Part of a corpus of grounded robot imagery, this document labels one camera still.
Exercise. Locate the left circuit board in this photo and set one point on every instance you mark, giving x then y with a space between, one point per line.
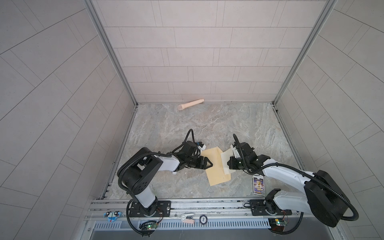
149 226

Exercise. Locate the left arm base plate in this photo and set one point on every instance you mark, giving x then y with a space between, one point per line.
155 210

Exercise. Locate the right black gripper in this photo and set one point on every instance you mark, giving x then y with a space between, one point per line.
231 165

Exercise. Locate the blue white connector clip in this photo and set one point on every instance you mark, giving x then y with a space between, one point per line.
112 216

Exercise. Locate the circuit board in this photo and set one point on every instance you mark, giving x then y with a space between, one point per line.
277 225
149 226

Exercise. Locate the cream letter paper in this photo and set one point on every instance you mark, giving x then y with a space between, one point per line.
225 156

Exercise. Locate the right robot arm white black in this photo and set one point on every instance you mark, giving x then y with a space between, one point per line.
286 189

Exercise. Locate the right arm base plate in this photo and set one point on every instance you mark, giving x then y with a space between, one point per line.
267 208

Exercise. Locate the aluminium mounting rail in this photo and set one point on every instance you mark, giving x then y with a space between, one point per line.
216 208

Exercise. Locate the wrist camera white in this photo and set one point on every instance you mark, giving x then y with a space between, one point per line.
236 153
201 146

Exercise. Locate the right circuit board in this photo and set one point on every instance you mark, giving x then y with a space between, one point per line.
277 225

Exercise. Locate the yellow manila envelope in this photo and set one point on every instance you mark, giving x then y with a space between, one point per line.
215 174

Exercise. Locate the white beige tag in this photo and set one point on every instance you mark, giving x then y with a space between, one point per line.
188 218

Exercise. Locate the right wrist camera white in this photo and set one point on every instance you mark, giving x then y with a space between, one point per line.
236 153

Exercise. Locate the beige wooden pestle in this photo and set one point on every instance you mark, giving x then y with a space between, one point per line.
189 104

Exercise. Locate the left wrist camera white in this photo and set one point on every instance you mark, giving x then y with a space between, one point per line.
201 146

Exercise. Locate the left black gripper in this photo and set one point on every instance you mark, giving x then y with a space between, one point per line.
203 164

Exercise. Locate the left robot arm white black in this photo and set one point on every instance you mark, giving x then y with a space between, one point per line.
136 174

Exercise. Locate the round black white badge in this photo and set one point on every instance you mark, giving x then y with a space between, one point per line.
203 220

